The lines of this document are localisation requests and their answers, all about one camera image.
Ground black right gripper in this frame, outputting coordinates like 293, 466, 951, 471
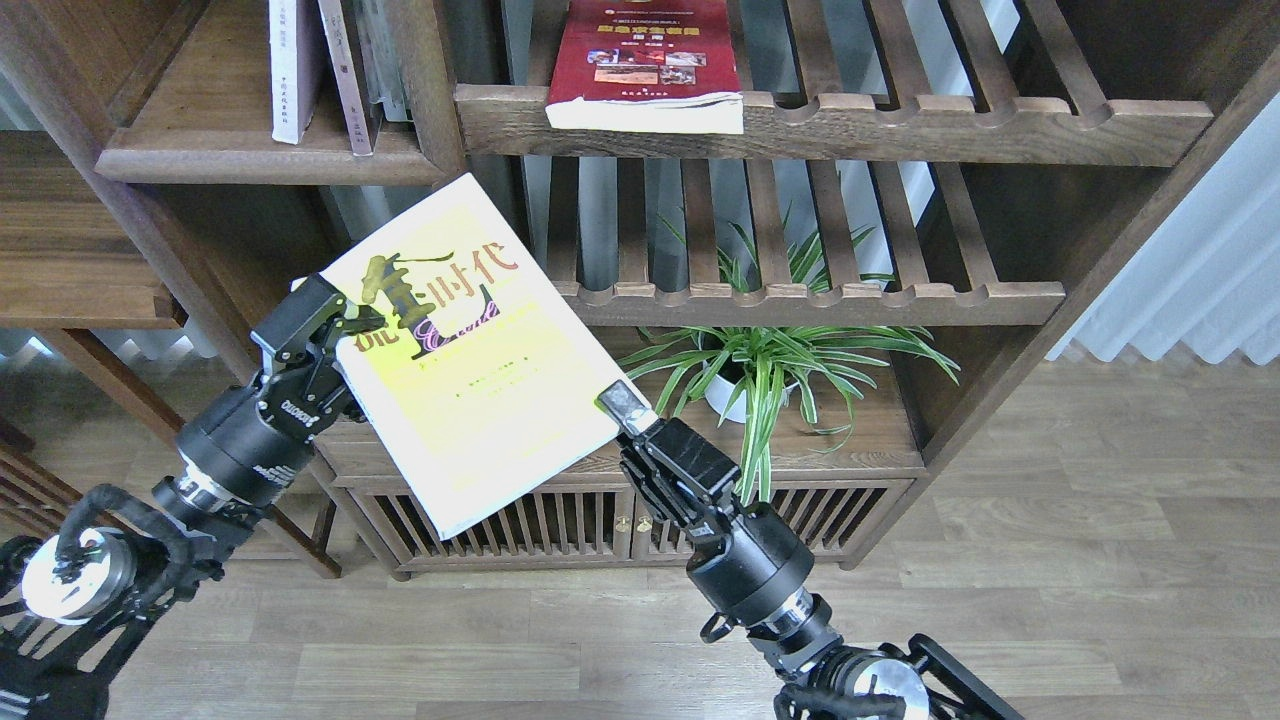
596, 380, 815, 626

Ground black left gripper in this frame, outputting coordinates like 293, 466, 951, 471
175, 274, 387, 511

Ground yellow-green book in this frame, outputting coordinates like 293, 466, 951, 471
323, 174, 625, 539

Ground white and lilac book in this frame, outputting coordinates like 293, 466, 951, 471
268, 0, 328, 145

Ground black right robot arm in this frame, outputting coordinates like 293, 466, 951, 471
599, 380, 1018, 719

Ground upright white books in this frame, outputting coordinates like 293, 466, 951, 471
317, 1, 412, 158

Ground small wooden drawer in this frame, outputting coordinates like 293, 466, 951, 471
317, 438, 402, 478

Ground white plant pot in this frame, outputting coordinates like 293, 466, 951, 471
704, 360, 801, 424

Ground left slatted cabinet door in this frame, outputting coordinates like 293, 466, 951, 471
353, 486, 634, 574

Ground slatted cabinet door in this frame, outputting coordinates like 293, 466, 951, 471
631, 478, 913, 569
353, 486, 634, 574

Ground green spider plant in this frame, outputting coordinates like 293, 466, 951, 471
614, 205, 963, 506

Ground right slatted cabinet door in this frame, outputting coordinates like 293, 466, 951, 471
631, 478, 913, 569

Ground dark wooden bookshelf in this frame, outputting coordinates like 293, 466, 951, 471
3, 1, 1277, 566

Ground red book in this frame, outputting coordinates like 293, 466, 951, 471
545, 1, 744, 135

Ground white curtain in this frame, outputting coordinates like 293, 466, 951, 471
1048, 100, 1279, 365

